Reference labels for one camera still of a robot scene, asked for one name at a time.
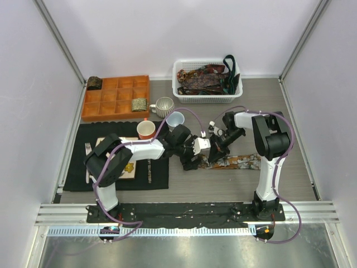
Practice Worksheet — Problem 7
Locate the frosted blue footed cup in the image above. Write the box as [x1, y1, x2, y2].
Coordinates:
[166, 111, 185, 131]

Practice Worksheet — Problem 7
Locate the multicolour patterned tie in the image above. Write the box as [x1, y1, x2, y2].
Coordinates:
[176, 69, 188, 84]

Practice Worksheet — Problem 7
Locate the dark red patterned tie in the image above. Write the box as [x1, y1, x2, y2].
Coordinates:
[204, 64, 225, 74]

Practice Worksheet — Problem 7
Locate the black scalloped placemat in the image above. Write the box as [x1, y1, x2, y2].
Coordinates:
[64, 122, 169, 192]

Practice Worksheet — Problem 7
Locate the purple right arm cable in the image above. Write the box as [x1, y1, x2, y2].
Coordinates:
[216, 106, 303, 245]

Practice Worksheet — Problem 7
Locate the white plastic basket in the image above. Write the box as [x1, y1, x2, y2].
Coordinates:
[172, 55, 243, 104]

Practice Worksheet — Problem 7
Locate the grey ribbed ceramic mug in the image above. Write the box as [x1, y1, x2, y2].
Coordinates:
[149, 97, 175, 118]

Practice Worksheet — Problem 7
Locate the orange wooden divided tray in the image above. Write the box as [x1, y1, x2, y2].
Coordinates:
[81, 75, 150, 122]

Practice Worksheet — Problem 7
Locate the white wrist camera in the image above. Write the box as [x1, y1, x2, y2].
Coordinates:
[208, 121, 224, 136]
[192, 131, 211, 155]

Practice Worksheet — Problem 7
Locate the aluminium frame rail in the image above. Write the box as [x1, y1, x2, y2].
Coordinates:
[35, 201, 340, 226]

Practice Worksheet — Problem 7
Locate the patterned handle knife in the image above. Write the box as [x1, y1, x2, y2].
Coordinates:
[147, 159, 152, 184]

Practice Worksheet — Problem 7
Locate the silver fork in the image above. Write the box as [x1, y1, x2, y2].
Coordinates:
[85, 142, 91, 184]

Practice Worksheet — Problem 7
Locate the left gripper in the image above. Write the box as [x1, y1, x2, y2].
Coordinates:
[175, 136, 203, 171]

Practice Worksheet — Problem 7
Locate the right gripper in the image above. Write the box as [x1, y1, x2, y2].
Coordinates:
[209, 128, 244, 165]

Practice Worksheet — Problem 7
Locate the orange grey floral tie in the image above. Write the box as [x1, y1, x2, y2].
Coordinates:
[199, 154, 261, 170]

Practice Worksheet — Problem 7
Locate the green floral rolled tie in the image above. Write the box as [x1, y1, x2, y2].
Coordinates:
[131, 98, 148, 112]

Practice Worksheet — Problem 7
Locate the dark paisley tie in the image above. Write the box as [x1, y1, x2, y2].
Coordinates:
[177, 71, 226, 95]

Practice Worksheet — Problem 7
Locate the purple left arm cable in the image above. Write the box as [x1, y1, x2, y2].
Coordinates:
[92, 107, 206, 242]

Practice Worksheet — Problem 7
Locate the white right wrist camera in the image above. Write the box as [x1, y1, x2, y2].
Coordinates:
[208, 121, 224, 136]

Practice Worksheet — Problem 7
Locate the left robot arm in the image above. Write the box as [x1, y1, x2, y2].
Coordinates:
[84, 125, 198, 223]

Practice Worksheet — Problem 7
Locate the dark green tie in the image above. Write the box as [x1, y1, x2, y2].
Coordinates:
[223, 55, 240, 95]

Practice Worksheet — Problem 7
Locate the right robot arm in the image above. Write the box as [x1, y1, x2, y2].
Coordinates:
[199, 111, 295, 221]

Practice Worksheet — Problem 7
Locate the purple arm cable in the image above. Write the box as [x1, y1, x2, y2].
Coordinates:
[92, 107, 206, 242]
[216, 106, 303, 245]

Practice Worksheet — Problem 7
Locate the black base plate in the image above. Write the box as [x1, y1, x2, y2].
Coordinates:
[85, 201, 286, 230]

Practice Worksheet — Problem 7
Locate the orange ceramic mug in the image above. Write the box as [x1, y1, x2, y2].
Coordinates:
[137, 120, 156, 140]

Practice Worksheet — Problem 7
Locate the square floral ceramic plate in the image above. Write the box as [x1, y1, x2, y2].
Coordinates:
[95, 137, 138, 180]

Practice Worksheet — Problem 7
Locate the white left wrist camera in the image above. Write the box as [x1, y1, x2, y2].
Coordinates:
[192, 131, 211, 155]

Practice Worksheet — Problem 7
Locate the dark rolled tie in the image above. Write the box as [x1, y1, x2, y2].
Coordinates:
[86, 76, 103, 90]

